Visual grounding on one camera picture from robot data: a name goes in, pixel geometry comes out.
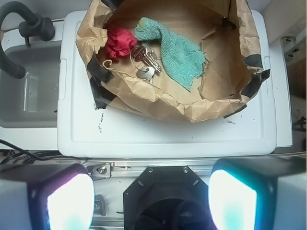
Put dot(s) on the grey sink basin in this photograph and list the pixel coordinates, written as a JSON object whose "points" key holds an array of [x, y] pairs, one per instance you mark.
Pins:
{"points": [[32, 101]]}

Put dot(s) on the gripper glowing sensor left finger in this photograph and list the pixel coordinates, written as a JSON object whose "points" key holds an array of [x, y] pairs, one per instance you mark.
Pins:
{"points": [[45, 197]]}

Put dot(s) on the black octagonal mount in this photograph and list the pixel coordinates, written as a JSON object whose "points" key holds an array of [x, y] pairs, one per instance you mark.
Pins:
{"points": [[167, 198]]}

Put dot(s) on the silver key bunch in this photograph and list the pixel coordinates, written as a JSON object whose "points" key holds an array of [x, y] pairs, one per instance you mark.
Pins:
{"points": [[147, 56]]}

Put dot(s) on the brown paper bag tray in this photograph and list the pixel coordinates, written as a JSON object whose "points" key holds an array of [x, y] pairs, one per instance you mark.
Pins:
{"points": [[224, 30]]}

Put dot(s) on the crumpled red paper ball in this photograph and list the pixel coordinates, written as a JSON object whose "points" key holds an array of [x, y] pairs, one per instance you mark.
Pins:
{"points": [[119, 43]]}

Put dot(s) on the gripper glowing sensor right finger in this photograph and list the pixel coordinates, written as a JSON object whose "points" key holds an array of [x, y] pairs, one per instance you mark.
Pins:
{"points": [[259, 193]]}

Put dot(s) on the black sink faucet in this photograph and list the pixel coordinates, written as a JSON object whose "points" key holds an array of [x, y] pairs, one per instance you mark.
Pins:
{"points": [[31, 26]]}

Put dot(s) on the white plastic cutting board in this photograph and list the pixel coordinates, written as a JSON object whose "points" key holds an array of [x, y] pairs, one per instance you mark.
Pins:
{"points": [[85, 131]]}

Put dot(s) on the aluminium frame rail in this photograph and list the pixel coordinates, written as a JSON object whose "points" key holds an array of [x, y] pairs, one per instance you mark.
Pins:
{"points": [[106, 169]]}

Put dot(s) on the blue terry cloth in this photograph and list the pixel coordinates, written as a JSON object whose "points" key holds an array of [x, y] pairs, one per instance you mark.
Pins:
{"points": [[182, 59]]}

